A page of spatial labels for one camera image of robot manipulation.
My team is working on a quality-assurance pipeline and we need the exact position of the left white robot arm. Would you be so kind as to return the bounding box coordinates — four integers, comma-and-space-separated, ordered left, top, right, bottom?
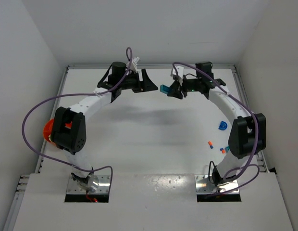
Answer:
50, 57, 158, 191

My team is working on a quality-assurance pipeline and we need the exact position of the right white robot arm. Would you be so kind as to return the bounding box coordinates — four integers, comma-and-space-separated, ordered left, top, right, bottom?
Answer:
167, 62, 266, 186

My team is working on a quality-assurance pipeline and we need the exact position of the blue round lego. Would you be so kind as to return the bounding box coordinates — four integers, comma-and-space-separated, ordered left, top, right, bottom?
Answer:
218, 121, 228, 130

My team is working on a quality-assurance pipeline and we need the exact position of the orange divided container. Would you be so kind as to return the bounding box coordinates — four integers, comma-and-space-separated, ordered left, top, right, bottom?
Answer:
43, 119, 56, 146

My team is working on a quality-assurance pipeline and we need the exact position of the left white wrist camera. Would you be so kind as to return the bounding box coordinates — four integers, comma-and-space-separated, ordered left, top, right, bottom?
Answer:
129, 56, 140, 73

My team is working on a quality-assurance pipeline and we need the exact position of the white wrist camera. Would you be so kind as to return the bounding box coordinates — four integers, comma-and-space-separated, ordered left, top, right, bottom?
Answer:
129, 56, 140, 73
170, 66, 184, 83

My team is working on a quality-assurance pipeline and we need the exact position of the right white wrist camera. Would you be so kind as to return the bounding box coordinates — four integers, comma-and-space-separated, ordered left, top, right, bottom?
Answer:
170, 66, 184, 83

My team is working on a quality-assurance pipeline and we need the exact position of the black base cable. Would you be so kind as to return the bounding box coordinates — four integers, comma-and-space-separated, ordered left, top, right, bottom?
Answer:
208, 161, 216, 183

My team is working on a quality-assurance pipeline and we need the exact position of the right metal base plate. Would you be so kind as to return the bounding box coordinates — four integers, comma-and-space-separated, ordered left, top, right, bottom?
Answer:
195, 175, 239, 195

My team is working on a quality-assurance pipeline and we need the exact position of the metal base plate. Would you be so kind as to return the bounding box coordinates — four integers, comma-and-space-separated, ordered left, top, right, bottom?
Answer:
66, 175, 111, 195
195, 175, 239, 195

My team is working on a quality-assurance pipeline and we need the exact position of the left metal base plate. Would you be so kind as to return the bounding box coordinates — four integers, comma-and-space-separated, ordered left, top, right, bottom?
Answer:
66, 175, 111, 195

